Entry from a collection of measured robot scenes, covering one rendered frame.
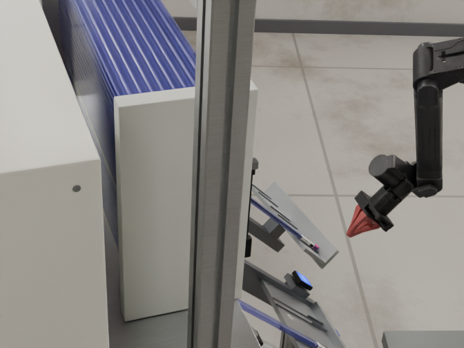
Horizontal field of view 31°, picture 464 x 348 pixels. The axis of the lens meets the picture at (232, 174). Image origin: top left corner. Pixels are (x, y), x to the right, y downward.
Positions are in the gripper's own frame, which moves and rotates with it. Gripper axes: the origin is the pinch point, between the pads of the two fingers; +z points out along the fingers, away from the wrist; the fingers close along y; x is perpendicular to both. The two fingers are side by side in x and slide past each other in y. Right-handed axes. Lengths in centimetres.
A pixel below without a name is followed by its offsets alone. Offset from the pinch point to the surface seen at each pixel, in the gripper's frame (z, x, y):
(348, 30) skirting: -27, 166, -272
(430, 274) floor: 14, 121, -66
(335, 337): 18.8, 5.5, 15.4
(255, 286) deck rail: 23.0, -13.0, 3.2
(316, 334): 20.3, -0.4, 15.7
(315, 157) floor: 22, 113, -154
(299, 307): 20.4, -1.4, 7.1
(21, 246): 0, -109, 71
